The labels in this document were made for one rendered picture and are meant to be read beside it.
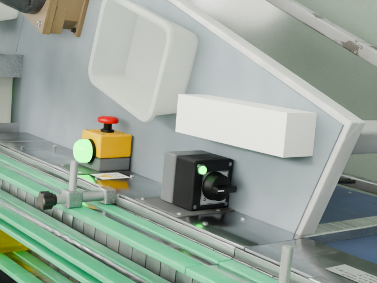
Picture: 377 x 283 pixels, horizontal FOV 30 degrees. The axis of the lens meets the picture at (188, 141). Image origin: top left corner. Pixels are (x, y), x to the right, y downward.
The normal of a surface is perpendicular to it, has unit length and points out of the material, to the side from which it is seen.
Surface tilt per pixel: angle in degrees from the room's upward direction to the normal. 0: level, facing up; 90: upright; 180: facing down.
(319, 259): 90
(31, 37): 0
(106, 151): 90
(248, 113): 0
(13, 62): 90
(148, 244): 90
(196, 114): 0
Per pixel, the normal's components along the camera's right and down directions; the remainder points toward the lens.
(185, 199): -0.78, 0.02
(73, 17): 0.55, 0.51
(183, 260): 0.09, -0.98
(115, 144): 0.62, 0.18
